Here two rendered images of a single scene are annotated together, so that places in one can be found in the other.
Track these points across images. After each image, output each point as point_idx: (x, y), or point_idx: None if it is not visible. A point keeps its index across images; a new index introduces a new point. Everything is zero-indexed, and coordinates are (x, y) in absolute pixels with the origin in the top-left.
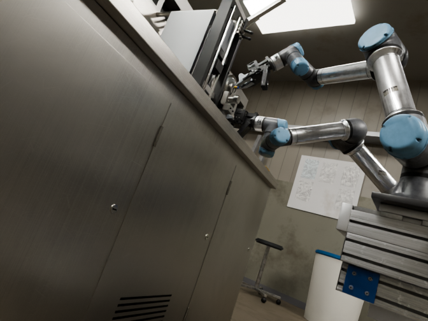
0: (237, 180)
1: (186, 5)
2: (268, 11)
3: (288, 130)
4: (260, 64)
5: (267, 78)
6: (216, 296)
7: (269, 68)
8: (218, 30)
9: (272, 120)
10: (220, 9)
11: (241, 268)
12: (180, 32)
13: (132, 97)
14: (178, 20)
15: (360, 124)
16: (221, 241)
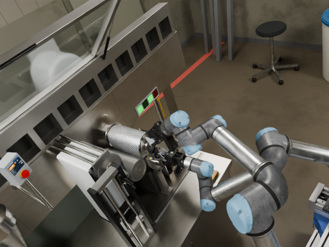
0: (195, 233)
1: (50, 101)
2: (117, 7)
3: (211, 204)
4: (155, 130)
5: (170, 143)
6: (221, 245)
7: None
8: (111, 219)
9: (196, 170)
10: (97, 203)
11: None
12: (82, 180)
13: None
14: (70, 168)
15: None
16: (207, 246)
